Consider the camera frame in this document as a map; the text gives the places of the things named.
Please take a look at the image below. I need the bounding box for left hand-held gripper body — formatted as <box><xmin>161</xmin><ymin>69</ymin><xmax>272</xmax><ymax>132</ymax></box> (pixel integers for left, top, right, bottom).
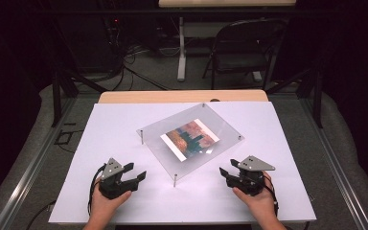
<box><xmin>98</xmin><ymin>157</ymin><xmax>140</xmax><ymax>201</ymax></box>

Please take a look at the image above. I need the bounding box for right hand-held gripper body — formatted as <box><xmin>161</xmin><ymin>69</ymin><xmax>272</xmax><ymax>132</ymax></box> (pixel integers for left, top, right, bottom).
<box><xmin>224</xmin><ymin>155</ymin><xmax>277</xmax><ymax>197</ymax></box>

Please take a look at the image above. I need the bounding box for clear acrylic photo frame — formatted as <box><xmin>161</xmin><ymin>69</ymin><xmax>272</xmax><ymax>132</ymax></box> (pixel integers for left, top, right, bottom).
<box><xmin>136</xmin><ymin>102</ymin><xmax>246</xmax><ymax>189</ymax></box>

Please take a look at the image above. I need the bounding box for painting photo print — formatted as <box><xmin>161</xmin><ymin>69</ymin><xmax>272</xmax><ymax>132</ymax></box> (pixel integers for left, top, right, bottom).
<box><xmin>159</xmin><ymin>118</ymin><xmax>221</xmax><ymax>163</ymax></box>

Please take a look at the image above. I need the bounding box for person's right hand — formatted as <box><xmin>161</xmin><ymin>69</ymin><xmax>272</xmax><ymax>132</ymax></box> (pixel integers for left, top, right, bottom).
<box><xmin>232</xmin><ymin>171</ymin><xmax>280</xmax><ymax>225</ymax></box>

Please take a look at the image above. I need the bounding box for person's left hand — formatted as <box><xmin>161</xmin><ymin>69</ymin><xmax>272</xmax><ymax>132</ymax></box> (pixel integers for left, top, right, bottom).
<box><xmin>87</xmin><ymin>177</ymin><xmax>133</xmax><ymax>225</ymax></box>

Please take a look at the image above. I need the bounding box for white board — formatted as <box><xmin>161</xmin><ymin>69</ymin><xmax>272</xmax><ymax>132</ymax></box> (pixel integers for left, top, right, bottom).
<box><xmin>48</xmin><ymin>101</ymin><xmax>317</xmax><ymax>224</ymax></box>

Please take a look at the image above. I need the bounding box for wooden table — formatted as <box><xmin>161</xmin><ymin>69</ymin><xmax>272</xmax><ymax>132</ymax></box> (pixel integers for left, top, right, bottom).
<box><xmin>97</xmin><ymin>89</ymin><xmax>269</xmax><ymax>104</ymax></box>

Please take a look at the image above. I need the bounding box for black folding chair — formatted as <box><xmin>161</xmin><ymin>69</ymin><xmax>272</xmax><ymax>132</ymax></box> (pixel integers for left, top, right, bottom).
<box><xmin>202</xmin><ymin>17</ymin><xmax>289</xmax><ymax>91</ymax></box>

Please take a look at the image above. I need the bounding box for white-legged desk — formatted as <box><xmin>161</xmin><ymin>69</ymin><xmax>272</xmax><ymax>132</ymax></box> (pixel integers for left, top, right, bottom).
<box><xmin>157</xmin><ymin>0</ymin><xmax>298</xmax><ymax>82</ymax></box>

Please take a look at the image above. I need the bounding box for black metal crossbar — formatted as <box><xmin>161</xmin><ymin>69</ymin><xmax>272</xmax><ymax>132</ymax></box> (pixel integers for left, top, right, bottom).
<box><xmin>37</xmin><ymin>7</ymin><xmax>334</xmax><ymax>17</ymax></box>

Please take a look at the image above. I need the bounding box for right hand-held gripper cable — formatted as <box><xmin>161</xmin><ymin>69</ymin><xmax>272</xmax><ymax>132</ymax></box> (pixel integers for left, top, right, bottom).
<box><xmin>262</xmin><ymin>174</ymin><xmax>280</xmax><ymax>218</ymax></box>

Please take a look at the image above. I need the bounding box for hand-held gripper cable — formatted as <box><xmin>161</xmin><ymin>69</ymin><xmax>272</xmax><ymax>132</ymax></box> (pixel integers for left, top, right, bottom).
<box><xmin>87</xmin><ymin>163</ymin><xmax>107</xmax><ymax>216</ymax></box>
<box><xmin>262</xmin><ymin>174</ymin><xmax>280</xmax><ymax>218</ymax></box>

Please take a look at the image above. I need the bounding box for left hand-held gripper cable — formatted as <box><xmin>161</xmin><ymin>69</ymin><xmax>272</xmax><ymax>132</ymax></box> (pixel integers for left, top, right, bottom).
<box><xmin>87</xmin><ymin>163</ymin><xmax>107</xmax><ymax>216</ymax></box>

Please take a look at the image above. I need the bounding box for aluminium rail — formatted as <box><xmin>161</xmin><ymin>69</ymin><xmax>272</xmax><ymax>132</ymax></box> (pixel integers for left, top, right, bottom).
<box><xmin>299</xmin><ymin>95</ymin><xmax>368</xmax><ymax>230</ymax></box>
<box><xmin>0</xmin><ymin>95</ymin><xmax>79</xmax><ymax>230</ymax></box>

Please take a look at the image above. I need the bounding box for black floor cable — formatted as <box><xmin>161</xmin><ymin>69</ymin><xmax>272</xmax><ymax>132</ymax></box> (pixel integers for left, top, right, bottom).
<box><xmin>24</xmin><ymin>199</ymin><xmax>58</xmax><ymax>230</ymax></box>

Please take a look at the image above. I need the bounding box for black metal frame post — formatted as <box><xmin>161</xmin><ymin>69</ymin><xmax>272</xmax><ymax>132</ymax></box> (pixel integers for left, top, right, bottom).
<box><xmin>51</xmin><ymin>67</ymin><xmax>108</xmax><ymax>128</ymax></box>
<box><xmin>264</xmin><ymin>66</ymin><xmax>324</xmax><ymax>129</ymax></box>

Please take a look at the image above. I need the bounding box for bundle of floor cables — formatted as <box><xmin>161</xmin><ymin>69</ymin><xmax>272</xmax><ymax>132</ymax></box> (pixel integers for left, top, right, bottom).
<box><xmin>106</xmin><ymin>42</ymin><xmax>171</xmax><ymax>92</ymax></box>

